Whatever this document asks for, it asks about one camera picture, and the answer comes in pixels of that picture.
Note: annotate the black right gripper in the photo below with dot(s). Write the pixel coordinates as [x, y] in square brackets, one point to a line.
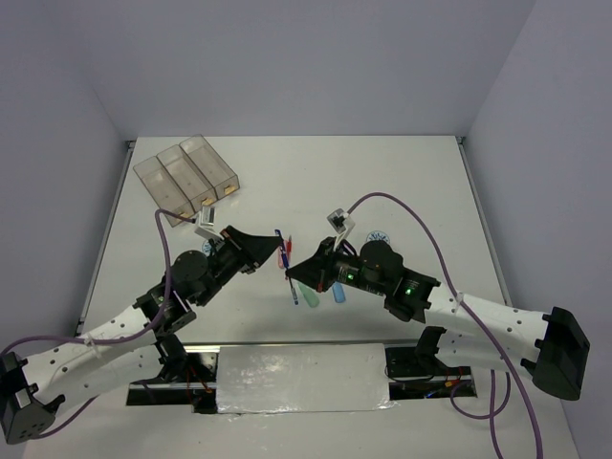
[316, 271]

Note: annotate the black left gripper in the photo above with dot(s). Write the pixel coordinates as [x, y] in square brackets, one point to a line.
[258, 247]

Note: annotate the blue gel pen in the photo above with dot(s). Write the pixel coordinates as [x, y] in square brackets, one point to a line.
[286, 265]

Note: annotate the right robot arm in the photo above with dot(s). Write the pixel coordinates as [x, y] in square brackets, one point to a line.
[548, 348]

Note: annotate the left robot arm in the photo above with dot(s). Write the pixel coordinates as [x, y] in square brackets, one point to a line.
[137, 345]

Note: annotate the green correction tape case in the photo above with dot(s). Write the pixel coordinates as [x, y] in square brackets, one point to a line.
[309, 295]

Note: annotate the blue correction tape case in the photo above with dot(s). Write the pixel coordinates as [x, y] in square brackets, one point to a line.
[338, 293]

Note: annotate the blue ink jar right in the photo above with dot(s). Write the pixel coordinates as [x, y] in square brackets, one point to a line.
[378, 235]

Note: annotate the clear three-compartment organizer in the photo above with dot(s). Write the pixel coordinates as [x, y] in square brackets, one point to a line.
[187, 177]

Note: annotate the silver tape sheet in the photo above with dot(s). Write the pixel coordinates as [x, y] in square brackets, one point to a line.
[302, 378]

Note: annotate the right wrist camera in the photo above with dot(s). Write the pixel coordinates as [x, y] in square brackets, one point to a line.
[342, 223]

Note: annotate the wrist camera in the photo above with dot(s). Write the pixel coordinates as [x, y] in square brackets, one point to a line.
[342, 223]
[204, 223]

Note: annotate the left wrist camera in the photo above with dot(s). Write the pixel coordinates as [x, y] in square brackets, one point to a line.
[204, 223]

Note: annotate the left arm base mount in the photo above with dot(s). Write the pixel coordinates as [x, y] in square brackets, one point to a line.
[187, 377]

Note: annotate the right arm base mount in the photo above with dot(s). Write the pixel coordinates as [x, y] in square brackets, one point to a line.
[415, 373]

